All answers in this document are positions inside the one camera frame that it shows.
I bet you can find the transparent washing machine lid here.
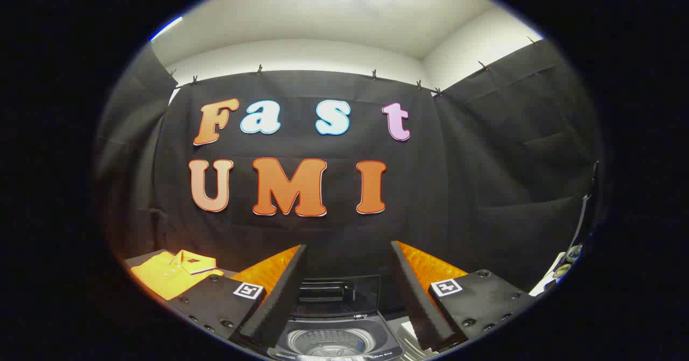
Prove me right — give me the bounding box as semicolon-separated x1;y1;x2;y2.
293;275;382;318

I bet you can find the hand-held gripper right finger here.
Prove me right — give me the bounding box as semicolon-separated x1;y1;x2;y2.
390;240;539;352

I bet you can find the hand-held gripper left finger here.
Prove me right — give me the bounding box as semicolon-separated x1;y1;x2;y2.
168;244;308;351

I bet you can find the yellow polo shirt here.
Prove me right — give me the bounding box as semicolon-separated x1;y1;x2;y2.
130;250;224;301

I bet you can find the grey side table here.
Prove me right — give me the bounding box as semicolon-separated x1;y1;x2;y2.
125;250;237;281

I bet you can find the dark upright stand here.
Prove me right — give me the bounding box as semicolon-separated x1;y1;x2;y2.
565;159;602;267

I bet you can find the dark grey washing machine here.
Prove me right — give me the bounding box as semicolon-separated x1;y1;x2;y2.
268;275;431;361

